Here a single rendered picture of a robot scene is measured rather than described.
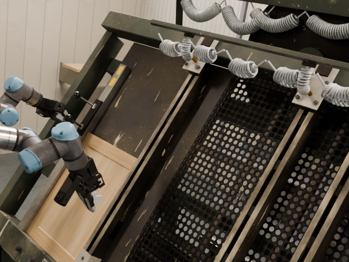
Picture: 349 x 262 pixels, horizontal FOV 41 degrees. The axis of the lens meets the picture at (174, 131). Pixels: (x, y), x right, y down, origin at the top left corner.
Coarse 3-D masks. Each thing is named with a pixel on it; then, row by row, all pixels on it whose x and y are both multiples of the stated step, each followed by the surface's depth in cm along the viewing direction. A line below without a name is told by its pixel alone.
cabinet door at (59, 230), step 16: (96, 144) 225; (96, 160) 220; (112, 160) 214; (128, 160) 209; (64, 176) 227; (112, 176) 210; (112, 192) 206; (48, 208) 223; (64, 208) 217; (80, 208) 212; (96, 208) 207; (32, 224) 224; (48, 224) 218; (64, 224) 213; (80, 224) 207; (96, 224) 202; (48, 240) 213; (64, 240) 208; (80, 240) 203; (64, 256) 204
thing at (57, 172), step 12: (120, 72) 236; (108, 84) 237; (120, 84) 237; (108, 96) 234; (96, 120) 233; (84, 132) 230; (60, 168) 228; (48, 180) 228; (48, 192) 226; (36, 204) 225; (24, 216) 226; (24, 228) 223
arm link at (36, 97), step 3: (36, 90) 210; (36, 93) 209; (39, 93) 211; (33, 96) 207; (36, 96) 208; (39, 96) 210; (30, 99) 207; (33, 99) 208; (36, 99) 209; (27, 102) 209; (30, 102) 208; (33, 102) 209; (36, 102) 210; (30, 105) 211
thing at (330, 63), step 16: (192, 32) 187; (208, 32) 182; (160, 48) 203; (176, 48) 203; (208, 48) 184; (256, 48) 167; (272, 48) 162; (240, 64) 173; (320, 64) 150; (336, 64) 146; (288, 80) 159; (320, 80) 153; (336, 96) 147
